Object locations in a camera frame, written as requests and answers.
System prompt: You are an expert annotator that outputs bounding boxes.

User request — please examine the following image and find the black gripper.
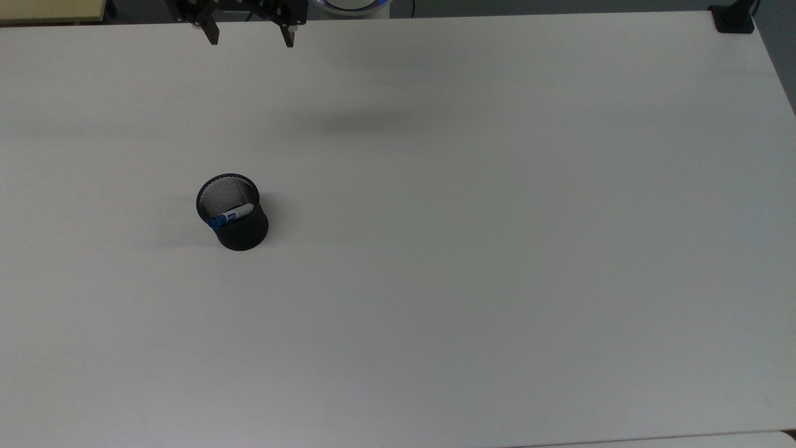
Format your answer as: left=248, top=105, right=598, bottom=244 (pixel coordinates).
left=176, top=0, right=308, bottom=49

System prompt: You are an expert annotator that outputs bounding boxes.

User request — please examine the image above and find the blue and white marker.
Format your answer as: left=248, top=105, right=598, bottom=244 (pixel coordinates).
left=208, top=203, right=256, bottom=228

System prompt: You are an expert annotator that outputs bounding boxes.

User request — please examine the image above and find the black mesh pen cup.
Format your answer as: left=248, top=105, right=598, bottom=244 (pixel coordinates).
left=196, top=174, right=269, bottom=252

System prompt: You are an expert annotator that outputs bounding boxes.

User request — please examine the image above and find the beige side table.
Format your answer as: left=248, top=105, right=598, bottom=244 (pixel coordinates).
left=0, top=0, right=105, bottom=26

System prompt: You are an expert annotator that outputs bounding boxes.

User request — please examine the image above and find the white neighbouring table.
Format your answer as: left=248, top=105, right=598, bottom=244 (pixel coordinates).
left=529, top=431, right=796, bottom=448

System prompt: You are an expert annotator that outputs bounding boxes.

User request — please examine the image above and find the black camera pole with clamp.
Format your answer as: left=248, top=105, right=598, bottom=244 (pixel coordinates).
left=708, top=0, right=761, bottom=34

